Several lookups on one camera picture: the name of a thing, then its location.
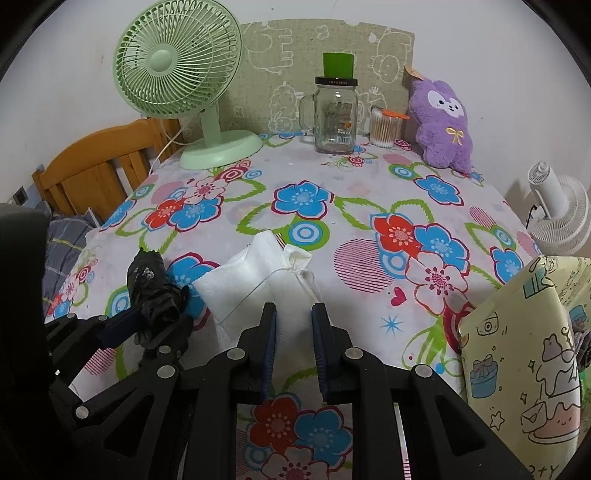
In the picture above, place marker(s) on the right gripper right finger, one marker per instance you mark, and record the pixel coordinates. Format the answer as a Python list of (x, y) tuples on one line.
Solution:
[(339, 377)]

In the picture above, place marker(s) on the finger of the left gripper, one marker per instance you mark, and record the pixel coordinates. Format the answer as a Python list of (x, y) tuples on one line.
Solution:
[(72, 341), (161, 331)]

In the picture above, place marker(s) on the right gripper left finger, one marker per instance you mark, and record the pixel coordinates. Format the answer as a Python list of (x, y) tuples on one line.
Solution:
[(254, 373)]

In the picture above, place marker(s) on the white cloth pack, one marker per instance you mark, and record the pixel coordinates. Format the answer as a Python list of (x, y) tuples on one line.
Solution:
[(265, 272)]

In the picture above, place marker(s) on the black plastic bag bundle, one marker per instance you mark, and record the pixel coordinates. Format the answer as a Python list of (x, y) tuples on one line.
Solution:
[(147, 281)]

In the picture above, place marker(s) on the grey plaid pillow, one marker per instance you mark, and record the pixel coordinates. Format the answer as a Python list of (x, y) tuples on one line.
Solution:
[(66, 238)]

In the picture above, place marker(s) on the floral tablecloth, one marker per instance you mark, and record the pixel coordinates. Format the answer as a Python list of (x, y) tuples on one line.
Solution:
[(400, 252)]

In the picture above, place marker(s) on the yellow patterned storage box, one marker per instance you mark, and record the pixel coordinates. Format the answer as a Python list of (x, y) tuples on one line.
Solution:
[(522, 359)]

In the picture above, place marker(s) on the cotton swab container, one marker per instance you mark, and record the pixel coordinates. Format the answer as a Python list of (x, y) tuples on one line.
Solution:
[(386, 126)]

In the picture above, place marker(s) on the glass mason jar mug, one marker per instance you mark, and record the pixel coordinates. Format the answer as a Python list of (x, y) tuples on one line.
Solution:
[(331, 115)]

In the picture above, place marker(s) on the purple plush bunny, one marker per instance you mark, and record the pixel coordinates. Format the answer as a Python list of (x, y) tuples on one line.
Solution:
[(442, 121)]

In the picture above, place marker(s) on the white standing fan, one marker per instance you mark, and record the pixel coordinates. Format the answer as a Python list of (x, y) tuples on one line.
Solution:
[(560, 223)]

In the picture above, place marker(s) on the green desk fan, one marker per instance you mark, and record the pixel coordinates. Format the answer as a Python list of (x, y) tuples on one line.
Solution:
[(177, 58)]

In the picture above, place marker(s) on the green cup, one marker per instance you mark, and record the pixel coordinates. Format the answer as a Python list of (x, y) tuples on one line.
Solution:
[(338, 65)]

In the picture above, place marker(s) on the wall power outlet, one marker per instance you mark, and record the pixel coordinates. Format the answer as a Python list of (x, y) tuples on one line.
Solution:
[(20, 197)]

